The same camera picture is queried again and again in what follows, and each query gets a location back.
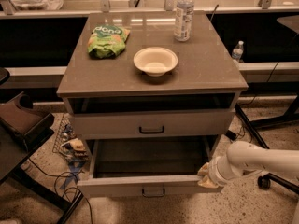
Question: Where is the grey drawer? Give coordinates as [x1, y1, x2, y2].
[78, 136, 218, 198]
[69, 109, 235, 140]

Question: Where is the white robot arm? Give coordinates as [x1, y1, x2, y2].
[197, 141, 299, 193]

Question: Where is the grey drawer cabinet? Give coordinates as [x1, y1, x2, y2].
[57, 11, 248, 141]

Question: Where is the black chair caster leg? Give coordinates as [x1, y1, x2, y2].
[257, 174, 299, 194]

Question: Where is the white paper bowl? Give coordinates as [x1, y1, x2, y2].
[134, 47, 178, 77]

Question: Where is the small water bottle behind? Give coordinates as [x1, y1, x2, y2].
[232, 41, 244, 62]

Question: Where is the clear water bottle on cabinet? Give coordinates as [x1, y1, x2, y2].
[174, 0, 194, 42]

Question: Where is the green chip bag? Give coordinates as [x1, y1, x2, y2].
[87, 25, 130, 59]

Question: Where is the dark brown side stand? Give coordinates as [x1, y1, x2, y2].
[0, 92, 54, 183]

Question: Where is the black desk leg frame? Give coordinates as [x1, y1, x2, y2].
[235, 96, 299, 148]

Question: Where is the black floor cable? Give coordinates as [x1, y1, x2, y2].
[27, 157, 94, 224]

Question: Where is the wire basket with clutter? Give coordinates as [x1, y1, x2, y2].
[52, 114, 88, 162]

